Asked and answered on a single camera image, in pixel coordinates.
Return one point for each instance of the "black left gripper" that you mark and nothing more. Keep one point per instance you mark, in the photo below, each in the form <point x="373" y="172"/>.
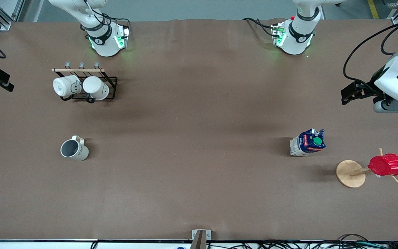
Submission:
<point x="369" y="87"/>

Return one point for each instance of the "blue white milk carton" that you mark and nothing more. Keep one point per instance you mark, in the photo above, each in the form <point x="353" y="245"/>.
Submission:
<point x="306" y="143"/>

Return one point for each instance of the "grey ceramic mug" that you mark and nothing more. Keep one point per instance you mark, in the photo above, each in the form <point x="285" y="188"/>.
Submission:
<point x="79" y="152"/>

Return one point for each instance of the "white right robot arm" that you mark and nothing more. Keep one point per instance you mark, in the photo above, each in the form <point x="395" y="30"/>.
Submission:
<point x="104" y="43"/>

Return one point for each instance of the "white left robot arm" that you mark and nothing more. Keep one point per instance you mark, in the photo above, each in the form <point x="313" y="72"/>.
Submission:
<point x="297" y="38"/>

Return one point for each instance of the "red plastic cup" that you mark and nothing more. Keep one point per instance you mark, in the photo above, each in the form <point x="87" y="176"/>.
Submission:
<point x="387" y="165"/>

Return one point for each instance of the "white mug with flat base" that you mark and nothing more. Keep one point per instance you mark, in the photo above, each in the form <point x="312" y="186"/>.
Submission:
<point x="62" y="86"/>

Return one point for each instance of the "wooden mug tree stand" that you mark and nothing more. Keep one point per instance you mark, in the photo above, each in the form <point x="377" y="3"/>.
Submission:
<point x="349" y="174"/>

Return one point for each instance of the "green lit right base panel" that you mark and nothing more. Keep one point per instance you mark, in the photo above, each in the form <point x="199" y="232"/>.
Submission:
<point x="122" y="37"/>

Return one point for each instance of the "metal table edge bracket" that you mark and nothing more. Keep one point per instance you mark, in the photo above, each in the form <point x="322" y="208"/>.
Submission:
<point x="200" y="238"/>

